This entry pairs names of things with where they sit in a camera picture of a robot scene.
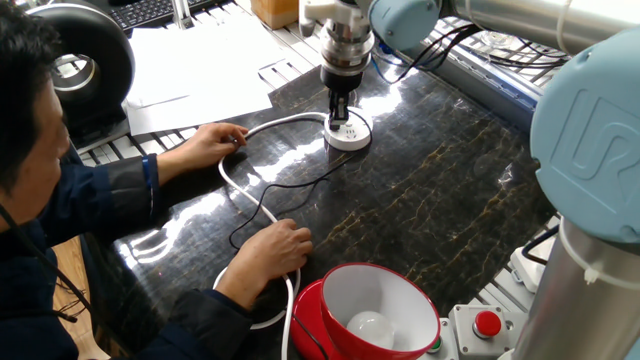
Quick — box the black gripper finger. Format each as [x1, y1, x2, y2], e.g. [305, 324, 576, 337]
[337, 91, 351, 127]
[327, 91, 341, 130]

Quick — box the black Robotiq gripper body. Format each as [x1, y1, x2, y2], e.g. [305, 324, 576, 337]
[319, 64, 366, 96]

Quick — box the round white power socket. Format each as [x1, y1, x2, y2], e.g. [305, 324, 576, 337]
[323, 106, 374, 153]

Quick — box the thick white socket cable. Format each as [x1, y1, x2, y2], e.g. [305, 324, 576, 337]
[212, 112, 329, 360]

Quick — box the thin black lamp cord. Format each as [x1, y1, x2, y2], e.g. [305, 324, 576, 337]
[228, 109, 374, 360]

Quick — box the person's right forearm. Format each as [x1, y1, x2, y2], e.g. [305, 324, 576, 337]
[149, 272, 259, 360]

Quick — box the person's left forearm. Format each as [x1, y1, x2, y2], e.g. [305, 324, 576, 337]
[74, 149, 184, 236]

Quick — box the red gooseneck desk lamp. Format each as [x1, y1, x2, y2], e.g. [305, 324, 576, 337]
[291, 262, 442, 360]

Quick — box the long white power strip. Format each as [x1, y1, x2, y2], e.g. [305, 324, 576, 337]
[509, 232, 559, 294]

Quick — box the person's left hand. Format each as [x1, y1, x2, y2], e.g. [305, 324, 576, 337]
[173, 122, 250, 172]

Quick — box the person's right hand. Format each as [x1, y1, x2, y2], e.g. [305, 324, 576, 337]
[233, 218, 315, 285]

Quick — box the light wooden block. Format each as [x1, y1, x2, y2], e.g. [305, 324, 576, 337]
[249, 0, 301, 30]

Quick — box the large white paper sheet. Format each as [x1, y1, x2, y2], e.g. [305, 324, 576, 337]
[122, 74, 275, 137]

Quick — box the clear glass jug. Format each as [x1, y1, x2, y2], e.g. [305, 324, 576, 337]
[479, 30, 521, 51]

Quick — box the black keyboard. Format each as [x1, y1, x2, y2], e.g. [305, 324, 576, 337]
[107, 0, 221, 31]

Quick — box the grey box red button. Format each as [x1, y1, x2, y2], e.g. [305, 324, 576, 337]
[448, 303, 512, 360]

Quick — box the grey box green button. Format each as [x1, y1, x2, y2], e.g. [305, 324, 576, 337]
[419, 317, 459, 360]

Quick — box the person's head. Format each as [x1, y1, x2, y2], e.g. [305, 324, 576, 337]
[0, 4, 71, 234]

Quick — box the dark blue jacket torso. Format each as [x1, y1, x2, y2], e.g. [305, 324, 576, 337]
[0, 149, 166, 360]

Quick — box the blue cable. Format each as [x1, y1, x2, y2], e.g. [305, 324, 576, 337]
[372, 42, 401, 84]

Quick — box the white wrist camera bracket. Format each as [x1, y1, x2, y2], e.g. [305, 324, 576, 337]
[298, 0, 374, 39]

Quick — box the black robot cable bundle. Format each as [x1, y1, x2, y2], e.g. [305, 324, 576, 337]
[372, 22, 481, 86]

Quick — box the grey aluminium frame beam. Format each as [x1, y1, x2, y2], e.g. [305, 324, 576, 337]
[399, 47, 551, 134]

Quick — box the silver metal post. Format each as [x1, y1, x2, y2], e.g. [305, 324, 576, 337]
[172, 0, 195, 30]

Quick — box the black ring-shaped device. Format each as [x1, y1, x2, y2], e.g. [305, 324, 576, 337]
[24, 2, 136, 146]

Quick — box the thick black cable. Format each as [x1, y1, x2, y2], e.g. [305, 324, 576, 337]
[522, 224, 560, 266]

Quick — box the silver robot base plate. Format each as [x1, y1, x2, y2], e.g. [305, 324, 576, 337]
[504, 312, 529, 346]

